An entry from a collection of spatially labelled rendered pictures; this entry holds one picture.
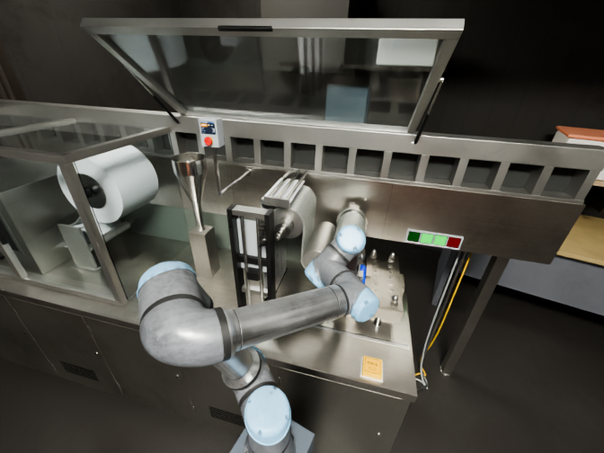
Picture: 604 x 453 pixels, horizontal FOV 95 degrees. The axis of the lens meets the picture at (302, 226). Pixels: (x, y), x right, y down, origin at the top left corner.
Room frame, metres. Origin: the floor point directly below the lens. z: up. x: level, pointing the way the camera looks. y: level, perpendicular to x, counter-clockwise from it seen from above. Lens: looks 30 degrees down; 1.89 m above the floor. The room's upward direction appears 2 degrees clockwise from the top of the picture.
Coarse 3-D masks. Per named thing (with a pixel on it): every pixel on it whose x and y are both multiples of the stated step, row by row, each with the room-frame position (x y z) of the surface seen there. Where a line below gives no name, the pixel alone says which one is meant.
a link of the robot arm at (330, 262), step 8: (328, 248) 0.62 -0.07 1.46; (320, 256) 0.61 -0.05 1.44; (328, 256) 0.60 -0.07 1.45; (336, 256) 0.59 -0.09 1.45; (312, 264) 0.59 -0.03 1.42; (320, 264) 0.58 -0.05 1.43; (328, 264) 0.57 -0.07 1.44; (336, 264) 0.57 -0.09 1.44; (344, 264) 0.59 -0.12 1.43; (312, 272) 0.57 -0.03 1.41; (320, 272) 0.57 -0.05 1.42; (328, 272) 0.55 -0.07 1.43; (336, 272) 0.54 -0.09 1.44; (312, 280) 0.56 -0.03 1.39; (320, 280) 0.56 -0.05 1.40; (328, 280) 0.54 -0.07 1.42
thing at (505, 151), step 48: (192, 144) 1.50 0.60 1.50; (240, 144) 1.44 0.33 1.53; (288, 144) 1.30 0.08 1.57; (336, 144) 1.25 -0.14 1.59; (384, 144) 1.20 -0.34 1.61; (432, 144) 1.16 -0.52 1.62; (480, 144) 1.12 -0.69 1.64; (528, 144) 1.09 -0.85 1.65; (576, 144) 1.11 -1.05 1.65; (528, 192) 1.09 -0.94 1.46; (576, 192) 1.04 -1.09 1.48
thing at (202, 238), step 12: (180, 180) 1.11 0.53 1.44; (192, 180) 1.11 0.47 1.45; (204, 180) 1.16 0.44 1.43; (192, 192) 1.13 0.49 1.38; (192, 204) 1.15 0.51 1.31; (192, 228) 1.17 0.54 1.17; (204, 228) 1.16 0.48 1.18; (192, 240) 1.13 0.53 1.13; (204, 240) 1.12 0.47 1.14; (192, 252) 1.13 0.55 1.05; (204, 252) 1.12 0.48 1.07; (216, 252) 1.19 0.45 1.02; (204, 264) 1.12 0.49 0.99; (216, 264) 1.17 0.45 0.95; (204, 276) 1.12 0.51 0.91
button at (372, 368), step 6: (366, 360) 0.66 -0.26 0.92; (372, 360) 0.66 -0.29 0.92; (378, 360) 0.66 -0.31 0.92; (366, 366) 0.63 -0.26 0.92; (372, 366) 0.64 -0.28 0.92; (378, 366) 0.64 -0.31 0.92; (366, 372) 0.61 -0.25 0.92; (372, 372) 0.61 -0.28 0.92; (378, 372) 0.61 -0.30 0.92; (378, 378) 0.60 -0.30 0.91
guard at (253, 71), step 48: (144, 48) 1.09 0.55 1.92; (192, 48) 1.05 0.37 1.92; (240, 48) 1.01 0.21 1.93; (288, 48) 0.97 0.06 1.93; (336, 48) 0.93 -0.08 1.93; (384, 48) 0.90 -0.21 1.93; (432, 48) 0.87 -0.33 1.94; (192, 96) 1.30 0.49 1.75; (240, 96) 1.23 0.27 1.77; (288, 96) 1.17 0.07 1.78; (336, 96) 1.12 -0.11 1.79; (384, 96) 1.07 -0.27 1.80
